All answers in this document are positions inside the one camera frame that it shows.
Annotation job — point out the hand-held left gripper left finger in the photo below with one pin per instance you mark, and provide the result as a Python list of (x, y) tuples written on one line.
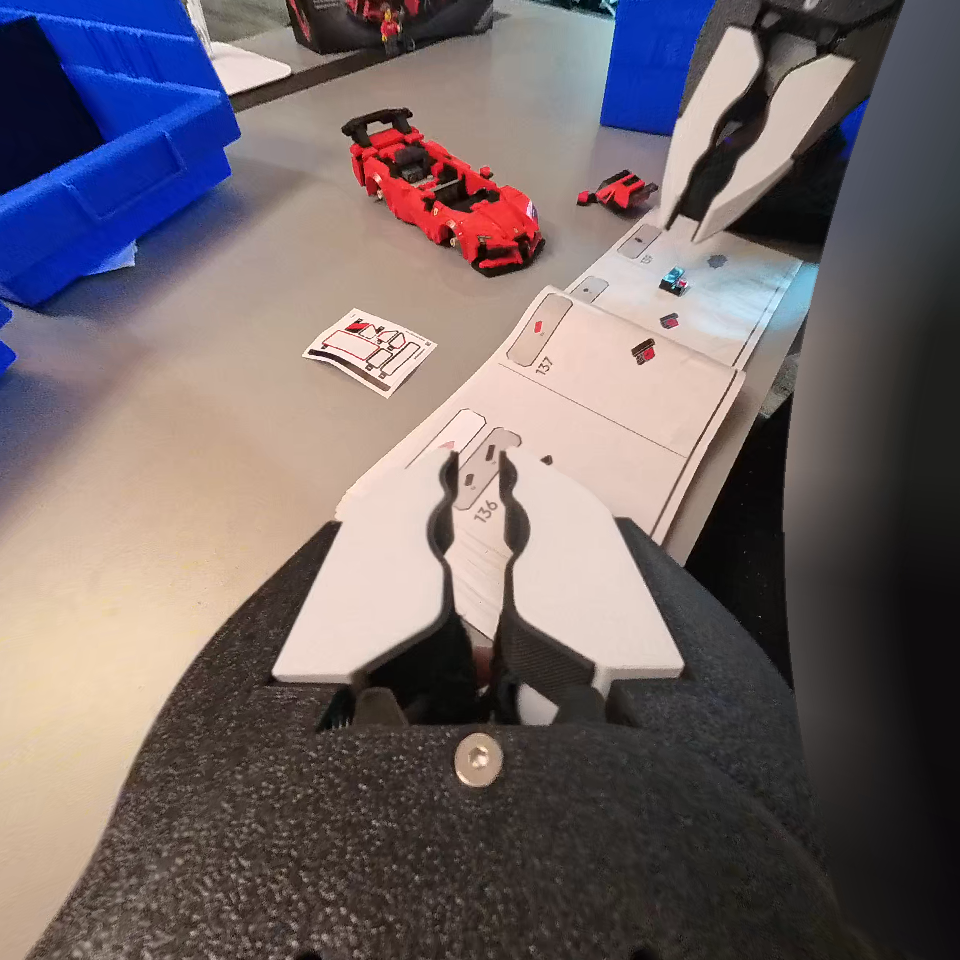
[(368, 600)]

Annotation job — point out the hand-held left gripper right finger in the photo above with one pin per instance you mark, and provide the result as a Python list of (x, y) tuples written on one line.
[(593, 600)]

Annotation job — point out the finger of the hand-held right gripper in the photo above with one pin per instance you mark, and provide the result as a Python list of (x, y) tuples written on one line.
[(705, 135), (795, 128)]

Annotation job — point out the red black green lego assembly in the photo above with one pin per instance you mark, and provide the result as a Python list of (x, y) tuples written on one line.
[(618, 191)]

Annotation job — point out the lego instruction booklet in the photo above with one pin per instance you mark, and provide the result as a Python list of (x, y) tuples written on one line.
[(630, 405)]

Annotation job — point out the red lego car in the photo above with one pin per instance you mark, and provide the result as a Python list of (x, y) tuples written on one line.
[(450, 195)]

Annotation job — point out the lego set box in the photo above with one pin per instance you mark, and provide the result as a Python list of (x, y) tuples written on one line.
[(330, 23)]

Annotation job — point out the white sticker sheet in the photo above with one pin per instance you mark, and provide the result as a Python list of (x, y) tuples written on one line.
[(372, 353)]

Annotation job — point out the white paper slip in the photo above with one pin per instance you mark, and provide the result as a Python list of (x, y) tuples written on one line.
[(117, 258)]

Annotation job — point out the white stand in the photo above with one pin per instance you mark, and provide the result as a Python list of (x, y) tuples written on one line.
[(248, 63)]

